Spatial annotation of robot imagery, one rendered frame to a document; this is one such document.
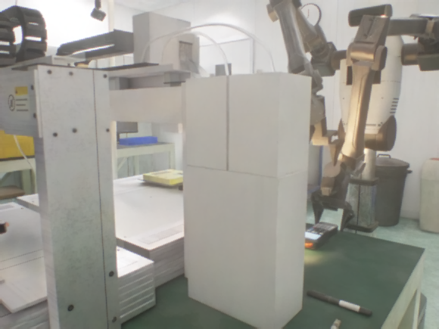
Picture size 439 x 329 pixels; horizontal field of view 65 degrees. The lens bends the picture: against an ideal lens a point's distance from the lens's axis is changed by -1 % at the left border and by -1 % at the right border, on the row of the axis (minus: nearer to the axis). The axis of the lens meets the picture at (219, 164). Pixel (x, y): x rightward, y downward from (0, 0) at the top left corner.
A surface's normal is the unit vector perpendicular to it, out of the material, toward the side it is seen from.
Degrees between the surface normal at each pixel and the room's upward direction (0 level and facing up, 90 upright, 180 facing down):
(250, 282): 90
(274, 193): 90
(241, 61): 90
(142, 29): 90
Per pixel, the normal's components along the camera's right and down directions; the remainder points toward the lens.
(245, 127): -0.63, 0.12
